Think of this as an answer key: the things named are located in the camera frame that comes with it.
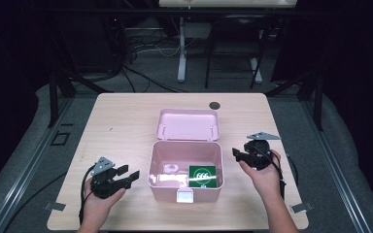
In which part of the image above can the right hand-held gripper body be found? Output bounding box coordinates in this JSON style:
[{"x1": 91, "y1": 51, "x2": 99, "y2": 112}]
[{"x1": 243, "y1": 131, "x2": 282, "y2": 171}]

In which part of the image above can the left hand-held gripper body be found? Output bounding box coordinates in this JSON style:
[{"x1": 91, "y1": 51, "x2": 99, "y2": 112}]
[{"x1": 89, "y1": 156, "x2": 132, "y2": 200}]

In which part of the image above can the green card packet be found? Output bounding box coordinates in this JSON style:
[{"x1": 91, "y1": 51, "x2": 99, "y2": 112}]
[{"x1": 187, "y1": 164, "x2": 218, "y2": 189}]

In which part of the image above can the pink storage box with lid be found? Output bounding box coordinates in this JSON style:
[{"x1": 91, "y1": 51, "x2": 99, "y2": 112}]
[{"x1": 147, "y1": 108, "x2": 225, "y2": 205}]

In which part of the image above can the person's left hand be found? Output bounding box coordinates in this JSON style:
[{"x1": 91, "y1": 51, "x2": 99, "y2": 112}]
[{"x1": 82, "y1": 189, "x2": 126, "y2": 228}]

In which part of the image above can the person's right hand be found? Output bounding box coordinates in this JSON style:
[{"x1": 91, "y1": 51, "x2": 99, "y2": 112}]
[{"x1": 239, "y1": 150, "x2": 285, "y2": 200}]

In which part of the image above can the grey metal table clip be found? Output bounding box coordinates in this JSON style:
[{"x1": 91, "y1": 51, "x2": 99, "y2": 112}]
[
  {"x1": 44, "y1": 201, "x2": 67, "y2": 213},
  {"x1": 289, "y1": 202, "x2": 315, "y2": 215}
]

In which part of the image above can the black metal stand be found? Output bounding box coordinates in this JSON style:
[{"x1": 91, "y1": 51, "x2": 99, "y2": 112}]
[
  {"x1": 264, "y1": 69, "x2": 325, "y2": 132},
  {"x1": 46, "y1": 66, "x2": 115, "y2": 129}
]

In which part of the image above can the black chair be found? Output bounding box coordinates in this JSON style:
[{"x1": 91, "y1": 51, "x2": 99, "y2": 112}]
[{"x1": 204, "y1": 13, "x2": 270, "y2": 90}]

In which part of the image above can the white desk with legs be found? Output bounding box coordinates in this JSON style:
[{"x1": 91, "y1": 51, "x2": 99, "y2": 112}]
[{"x1": 158, "y1": 0, "x2": 298, "y2": 84}]

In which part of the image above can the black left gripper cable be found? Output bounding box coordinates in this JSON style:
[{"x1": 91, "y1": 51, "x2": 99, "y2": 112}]
[{"x1": 78, "y1": 166, "x2": 97, "y2": 225}]

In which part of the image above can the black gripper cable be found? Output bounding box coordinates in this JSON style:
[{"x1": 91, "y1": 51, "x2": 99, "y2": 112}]
[
  {"x1": 78, "y1": 166, "x2": 97, "y2": 225},
  {"x1": 253, "y1": 146, "x2": 288, "y2": 200}
]

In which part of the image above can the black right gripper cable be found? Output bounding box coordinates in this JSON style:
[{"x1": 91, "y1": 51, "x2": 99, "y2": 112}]
[{"x1": 253, "y1": 146, "x2": 288, "y2": 200}]

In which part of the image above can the black floor cable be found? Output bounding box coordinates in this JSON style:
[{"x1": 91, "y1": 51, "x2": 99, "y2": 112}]
[{"x1": 2, "y1": 172, "x2": 68, "y2": 233}]

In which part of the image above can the aluminium floor rail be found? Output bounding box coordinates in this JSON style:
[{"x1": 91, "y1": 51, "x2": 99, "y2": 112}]
[
  {"x1": 300, "y1": 96, "x2": 373, "y2": 233},
  {"x1": 0, "y1": 96, "x2": 76, "y2": 233}
]

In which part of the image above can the bundle of floor cables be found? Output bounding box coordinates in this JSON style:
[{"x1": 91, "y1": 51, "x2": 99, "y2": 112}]
[{"x1": 118, "y1": 30, "x2": 190, "y2": 95}]

